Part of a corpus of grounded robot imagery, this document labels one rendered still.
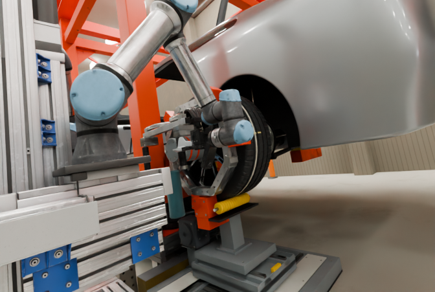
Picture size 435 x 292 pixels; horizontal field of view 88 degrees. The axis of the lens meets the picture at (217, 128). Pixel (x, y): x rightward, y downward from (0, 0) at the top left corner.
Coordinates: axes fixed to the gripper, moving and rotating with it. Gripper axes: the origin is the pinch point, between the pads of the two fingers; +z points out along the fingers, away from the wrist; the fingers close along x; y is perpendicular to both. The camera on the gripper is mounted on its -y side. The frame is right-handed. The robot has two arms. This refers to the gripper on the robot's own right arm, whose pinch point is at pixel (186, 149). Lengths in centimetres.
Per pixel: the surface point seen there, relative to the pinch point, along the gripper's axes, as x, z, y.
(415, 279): -91, -56, -83
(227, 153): -20.4, -4.9, -4.5
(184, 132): -1.5, 1.8, 8.3
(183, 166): 1.3, 2.4, -6.7
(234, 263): -25, 8, -61
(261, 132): -43.2, -11.5, 4.0
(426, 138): -446, -55, -32
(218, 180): -21.6, 5.7, -17.6
